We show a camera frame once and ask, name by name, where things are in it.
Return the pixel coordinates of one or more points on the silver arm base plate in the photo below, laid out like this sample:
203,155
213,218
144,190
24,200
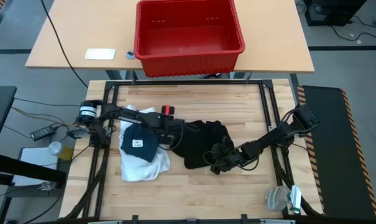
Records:
271,128

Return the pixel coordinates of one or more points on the light wood desk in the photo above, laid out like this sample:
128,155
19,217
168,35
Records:
268,37

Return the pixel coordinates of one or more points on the dark navy garment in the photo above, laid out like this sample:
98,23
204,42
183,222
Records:
139,143

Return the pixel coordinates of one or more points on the crumpled clear plastic wrapper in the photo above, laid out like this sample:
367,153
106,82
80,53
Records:
47,186

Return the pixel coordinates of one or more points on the black hazard-striped floor mat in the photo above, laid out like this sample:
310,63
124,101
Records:
333,155

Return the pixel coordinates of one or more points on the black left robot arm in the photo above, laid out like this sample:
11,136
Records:
119,116

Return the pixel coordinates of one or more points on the white shirt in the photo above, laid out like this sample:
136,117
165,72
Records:
138,172

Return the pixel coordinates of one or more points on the black equipment box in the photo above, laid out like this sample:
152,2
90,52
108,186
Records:
330,12

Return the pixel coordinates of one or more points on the red plastic laundry basket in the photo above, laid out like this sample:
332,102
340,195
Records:
187,37

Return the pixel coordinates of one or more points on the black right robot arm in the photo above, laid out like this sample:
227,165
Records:
277,133

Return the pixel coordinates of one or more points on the round grey desk grommet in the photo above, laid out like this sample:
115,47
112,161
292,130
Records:
130,55

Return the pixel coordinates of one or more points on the black power adapter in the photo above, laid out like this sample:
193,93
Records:
43,132

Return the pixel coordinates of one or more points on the black garment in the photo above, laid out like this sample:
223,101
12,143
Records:
200,143

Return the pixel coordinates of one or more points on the small white device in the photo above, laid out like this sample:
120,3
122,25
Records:
295,199

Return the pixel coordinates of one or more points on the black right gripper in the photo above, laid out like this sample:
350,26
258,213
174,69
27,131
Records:
225,155

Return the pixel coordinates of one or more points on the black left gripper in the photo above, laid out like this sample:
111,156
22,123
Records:
172,123

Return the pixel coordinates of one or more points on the black metal table frame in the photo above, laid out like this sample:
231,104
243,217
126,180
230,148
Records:
101,193

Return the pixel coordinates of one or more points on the silver flat phone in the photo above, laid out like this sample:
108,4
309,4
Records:
100,54

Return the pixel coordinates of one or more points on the black metal beam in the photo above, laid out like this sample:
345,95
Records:
13,166

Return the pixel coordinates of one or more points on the white board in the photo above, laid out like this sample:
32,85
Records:
35,157

